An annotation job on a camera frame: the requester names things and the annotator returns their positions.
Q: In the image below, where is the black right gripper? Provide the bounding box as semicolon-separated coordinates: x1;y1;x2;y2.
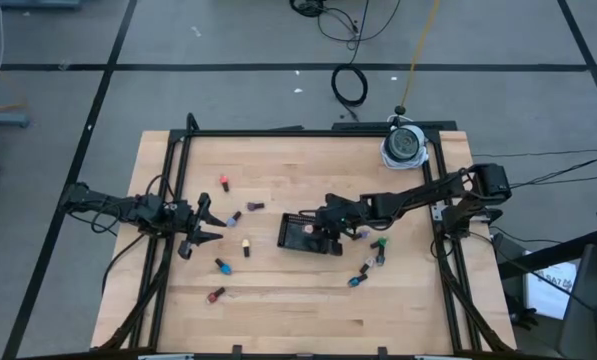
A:
313;192;375;257

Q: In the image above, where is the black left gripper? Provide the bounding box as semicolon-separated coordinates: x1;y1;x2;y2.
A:
176;192;228;260

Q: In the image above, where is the black plastic slotted basket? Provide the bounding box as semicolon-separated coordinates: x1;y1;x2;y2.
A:
276;212;332;254

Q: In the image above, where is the black diagonal beam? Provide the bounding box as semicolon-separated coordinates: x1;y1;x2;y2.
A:
497;230;597;280

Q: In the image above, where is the grey blue floor bar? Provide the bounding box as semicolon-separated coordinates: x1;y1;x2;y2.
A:
0;0;83;10
0;110;31;129

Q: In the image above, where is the white printed paper sheet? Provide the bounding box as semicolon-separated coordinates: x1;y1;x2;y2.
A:
524;260;578;321

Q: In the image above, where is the dark grey cabinet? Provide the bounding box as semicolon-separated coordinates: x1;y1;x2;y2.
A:
557;243;597;360

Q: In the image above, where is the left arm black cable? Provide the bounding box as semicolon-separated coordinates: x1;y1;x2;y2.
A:
90;173;177;236

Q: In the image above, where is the black aluminium table frame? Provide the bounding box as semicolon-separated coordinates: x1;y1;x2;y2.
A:
95;112;517;354

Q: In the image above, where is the coiled black floor cable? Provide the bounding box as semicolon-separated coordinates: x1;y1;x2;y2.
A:
330;63;370;123

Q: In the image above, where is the yellow hanging cable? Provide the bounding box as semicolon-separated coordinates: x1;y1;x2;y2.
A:
400;0;442;109

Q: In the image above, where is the tangled black floor cable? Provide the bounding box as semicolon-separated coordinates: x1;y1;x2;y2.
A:
288;0;404;65

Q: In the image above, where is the yellow floor cable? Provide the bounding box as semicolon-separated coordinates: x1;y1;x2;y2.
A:
0;48;29;114

